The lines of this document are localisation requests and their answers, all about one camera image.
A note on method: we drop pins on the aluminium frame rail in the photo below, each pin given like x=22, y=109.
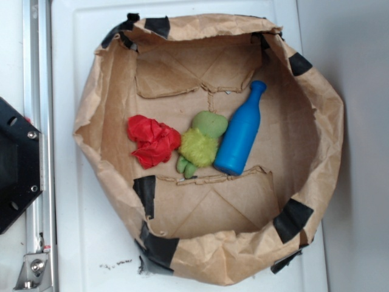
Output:
x=40, y=267

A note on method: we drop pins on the green plush toy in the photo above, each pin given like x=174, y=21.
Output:
x=200, y=143

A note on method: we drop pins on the white plastic tray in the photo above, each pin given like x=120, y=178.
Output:
x=95, y=251

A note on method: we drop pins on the brown paper bag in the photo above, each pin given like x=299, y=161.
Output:
x=214, y=228

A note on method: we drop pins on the blue plastic bottle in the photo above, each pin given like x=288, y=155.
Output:
x=241, y=132

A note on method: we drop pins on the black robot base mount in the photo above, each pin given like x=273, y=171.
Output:
x=20, y=165

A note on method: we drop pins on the red paper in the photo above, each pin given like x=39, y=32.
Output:
x=155, y=141

